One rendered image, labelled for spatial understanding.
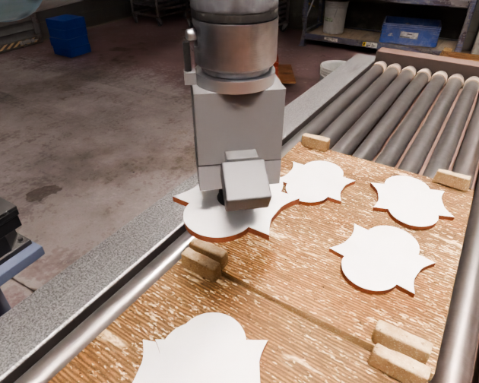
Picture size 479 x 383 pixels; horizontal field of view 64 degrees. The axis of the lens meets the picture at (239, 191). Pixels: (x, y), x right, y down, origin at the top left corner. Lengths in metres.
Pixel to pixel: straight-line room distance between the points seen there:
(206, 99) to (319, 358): 0.31
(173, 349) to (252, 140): 0.25
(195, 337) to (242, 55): 0.31
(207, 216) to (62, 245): 1.75
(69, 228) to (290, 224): 1.72
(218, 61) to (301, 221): 0.36
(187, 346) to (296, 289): 0.17
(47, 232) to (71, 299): 1.66
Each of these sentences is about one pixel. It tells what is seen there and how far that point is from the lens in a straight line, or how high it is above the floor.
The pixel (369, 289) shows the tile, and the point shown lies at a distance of 0.55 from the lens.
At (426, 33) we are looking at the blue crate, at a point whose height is 0.28.
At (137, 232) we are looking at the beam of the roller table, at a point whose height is 0.91.
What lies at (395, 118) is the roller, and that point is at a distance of 1.09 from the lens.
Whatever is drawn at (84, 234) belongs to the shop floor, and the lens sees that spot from 2.16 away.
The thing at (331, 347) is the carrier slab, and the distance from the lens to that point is 0.49.
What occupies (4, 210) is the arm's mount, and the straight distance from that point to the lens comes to 0.73.
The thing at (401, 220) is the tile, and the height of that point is 0.94.
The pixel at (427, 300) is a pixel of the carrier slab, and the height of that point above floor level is 0.94.
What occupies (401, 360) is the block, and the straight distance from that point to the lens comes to 0.47.
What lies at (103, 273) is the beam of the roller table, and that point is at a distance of 0.61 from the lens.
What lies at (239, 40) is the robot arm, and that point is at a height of 1.26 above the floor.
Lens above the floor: 1.34
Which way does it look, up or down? 36 degrees down
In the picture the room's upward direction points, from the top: straight up
